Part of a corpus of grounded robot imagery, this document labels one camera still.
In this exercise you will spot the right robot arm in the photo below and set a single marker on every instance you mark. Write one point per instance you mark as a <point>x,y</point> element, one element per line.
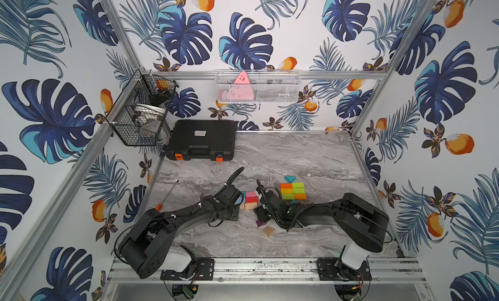
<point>365,224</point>

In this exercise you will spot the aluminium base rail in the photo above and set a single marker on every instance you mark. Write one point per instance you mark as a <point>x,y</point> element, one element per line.
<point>279,271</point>

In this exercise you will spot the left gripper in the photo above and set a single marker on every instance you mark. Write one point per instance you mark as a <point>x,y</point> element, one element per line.
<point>236,203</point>

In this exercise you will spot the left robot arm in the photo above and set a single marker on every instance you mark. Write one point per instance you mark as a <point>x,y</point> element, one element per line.
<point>144,246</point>

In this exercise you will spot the orange handled screwdriver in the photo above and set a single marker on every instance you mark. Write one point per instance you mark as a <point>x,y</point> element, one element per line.
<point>159,206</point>

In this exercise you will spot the black wire basket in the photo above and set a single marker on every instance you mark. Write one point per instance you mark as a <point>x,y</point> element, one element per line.
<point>145,102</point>

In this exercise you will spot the white wire shelf basket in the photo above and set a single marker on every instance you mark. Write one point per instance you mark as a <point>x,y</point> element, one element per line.
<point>269,86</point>

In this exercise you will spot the black tool case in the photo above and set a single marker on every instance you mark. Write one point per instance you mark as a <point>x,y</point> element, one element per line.
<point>202,139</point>

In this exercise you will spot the red block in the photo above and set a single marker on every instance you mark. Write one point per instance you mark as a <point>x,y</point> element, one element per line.
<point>251,199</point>

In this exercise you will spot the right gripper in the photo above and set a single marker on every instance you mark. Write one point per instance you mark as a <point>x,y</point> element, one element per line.
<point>259,214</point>

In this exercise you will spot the natural wood triangle block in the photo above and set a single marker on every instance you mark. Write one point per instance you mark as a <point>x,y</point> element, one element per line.
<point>268,231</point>

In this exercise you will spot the pink triangle sign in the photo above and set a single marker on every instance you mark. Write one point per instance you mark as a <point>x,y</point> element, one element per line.
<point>241,89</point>

